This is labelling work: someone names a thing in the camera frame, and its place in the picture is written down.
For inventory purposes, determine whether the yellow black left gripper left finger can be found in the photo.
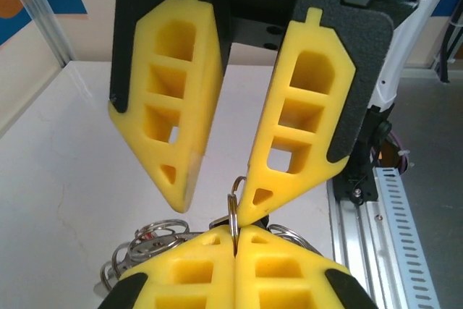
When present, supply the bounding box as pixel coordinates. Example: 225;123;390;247
96;224;237;309

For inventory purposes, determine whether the slotted grey cable duct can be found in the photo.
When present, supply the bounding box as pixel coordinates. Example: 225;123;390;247
372;167;444;309

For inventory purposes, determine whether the long aluminium frame rail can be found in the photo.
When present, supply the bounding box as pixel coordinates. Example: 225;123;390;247
327;174;402;309

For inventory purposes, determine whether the aluminium corner post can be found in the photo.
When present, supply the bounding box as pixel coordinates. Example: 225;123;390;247
9;0;79;69

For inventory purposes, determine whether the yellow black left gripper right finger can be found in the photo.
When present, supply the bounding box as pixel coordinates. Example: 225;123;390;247
234;224;378;309

